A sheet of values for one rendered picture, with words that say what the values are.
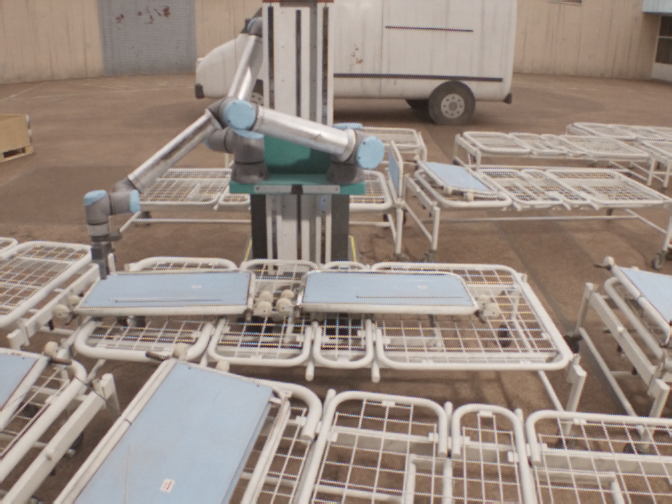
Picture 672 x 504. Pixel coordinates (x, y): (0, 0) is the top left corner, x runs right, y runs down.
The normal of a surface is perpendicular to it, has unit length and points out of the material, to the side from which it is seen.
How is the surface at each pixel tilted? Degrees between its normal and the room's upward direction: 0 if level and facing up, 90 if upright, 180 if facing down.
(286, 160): 90
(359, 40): 88
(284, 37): 90
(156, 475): 7
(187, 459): 7
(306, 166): 90
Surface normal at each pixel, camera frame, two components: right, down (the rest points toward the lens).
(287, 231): 0.01, 0.39
